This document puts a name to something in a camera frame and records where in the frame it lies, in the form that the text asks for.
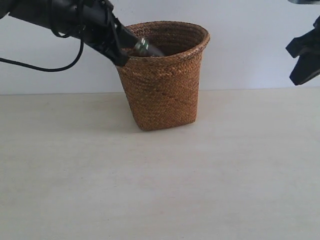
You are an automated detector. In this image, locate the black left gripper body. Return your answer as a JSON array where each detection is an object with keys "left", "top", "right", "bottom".
[{"left": 49, "top": 0, "right": 115, "bottom": 49}]

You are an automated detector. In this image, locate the clear plastic bottle green label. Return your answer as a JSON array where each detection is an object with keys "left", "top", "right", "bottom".
[{"left": 134, "top": 37, "right": 165, "bottom": 57}]

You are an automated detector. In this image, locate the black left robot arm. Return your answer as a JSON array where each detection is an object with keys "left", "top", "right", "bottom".
[{"left": 0, "top": 0, "right": 164, "bottom": 72}]

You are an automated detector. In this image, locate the brown woven wicker basket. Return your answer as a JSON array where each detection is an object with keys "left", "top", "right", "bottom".
[{"left": 116, "top": 21, "right": 210, "bottom": 131}]

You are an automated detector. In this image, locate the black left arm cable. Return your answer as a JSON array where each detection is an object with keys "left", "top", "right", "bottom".
[{"left": 0, "top": 0, "right": 118, "bottom": 73}]

